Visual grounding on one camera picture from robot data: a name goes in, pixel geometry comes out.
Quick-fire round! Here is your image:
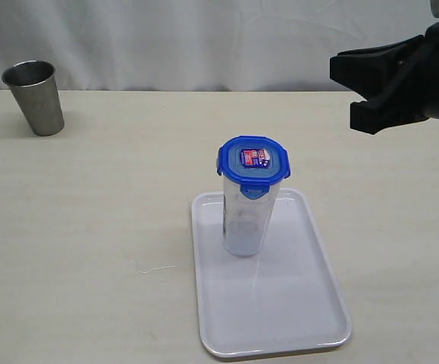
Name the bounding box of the clear tall plastic container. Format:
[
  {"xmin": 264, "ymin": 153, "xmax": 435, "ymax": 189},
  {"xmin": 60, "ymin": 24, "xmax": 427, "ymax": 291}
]
[{"xmin": 223, "ymin": 177, "xmax": 281, "ymax": 257}]

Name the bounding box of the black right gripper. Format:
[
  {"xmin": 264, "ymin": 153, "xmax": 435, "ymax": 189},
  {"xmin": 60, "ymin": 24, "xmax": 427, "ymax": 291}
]
[{"xmin": 330, "ymin": 23, "xmax": 439, "ymax": 135}]

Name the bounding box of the white rectangular plastic tray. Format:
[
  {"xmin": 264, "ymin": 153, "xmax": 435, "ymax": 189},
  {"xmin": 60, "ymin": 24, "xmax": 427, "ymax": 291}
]
[{"xmin": 191, "ymin": 187, "xmax": 353, "ymax": 359}]

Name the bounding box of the blue plastic lid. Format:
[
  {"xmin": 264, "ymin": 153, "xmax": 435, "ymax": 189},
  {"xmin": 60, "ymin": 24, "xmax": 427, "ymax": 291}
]
[{"xmin": 216, "ymin": 136, "xmax": 290, "ymax": 200}]

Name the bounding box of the stainless steel cup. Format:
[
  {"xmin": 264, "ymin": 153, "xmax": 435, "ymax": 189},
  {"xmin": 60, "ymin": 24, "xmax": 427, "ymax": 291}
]
[{"xmin": 2, "ymin": 60, "xmax": 64, "ymax": 137}]

